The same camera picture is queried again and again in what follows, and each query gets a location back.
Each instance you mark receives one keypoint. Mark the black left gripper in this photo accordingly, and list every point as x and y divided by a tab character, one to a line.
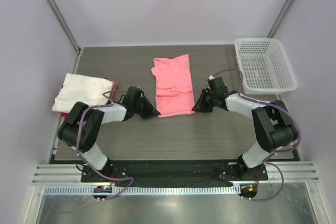
150	111

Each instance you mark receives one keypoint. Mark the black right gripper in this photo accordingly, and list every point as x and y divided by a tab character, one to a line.
200	106

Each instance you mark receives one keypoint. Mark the pink t shirt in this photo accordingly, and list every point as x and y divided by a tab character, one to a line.
174	94

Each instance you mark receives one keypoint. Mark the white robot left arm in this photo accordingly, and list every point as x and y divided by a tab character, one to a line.
81	127

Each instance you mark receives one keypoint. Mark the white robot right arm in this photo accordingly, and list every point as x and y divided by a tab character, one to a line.
273	126

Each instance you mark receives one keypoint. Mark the folded red t shirt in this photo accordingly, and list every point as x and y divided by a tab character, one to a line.
114	85

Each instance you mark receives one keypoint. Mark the white plastic basket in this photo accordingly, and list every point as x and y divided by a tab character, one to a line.
265	66

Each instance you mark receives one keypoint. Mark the folded white t shirt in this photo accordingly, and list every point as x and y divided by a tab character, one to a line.
81	95

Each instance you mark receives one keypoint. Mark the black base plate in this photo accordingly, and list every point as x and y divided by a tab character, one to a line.
185	173

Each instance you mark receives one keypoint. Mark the aluminium rail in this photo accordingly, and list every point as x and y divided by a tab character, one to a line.
293	172

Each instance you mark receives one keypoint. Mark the slotted cable duct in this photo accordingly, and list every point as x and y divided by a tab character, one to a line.
132	191

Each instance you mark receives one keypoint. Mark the right aluminium frame post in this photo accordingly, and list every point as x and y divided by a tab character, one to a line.
280	17

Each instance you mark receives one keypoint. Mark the aluminium frame post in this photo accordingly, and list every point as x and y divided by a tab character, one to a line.
280	17
64	26

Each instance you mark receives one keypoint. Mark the left aluminium frame post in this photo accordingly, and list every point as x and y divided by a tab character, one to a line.
64	26

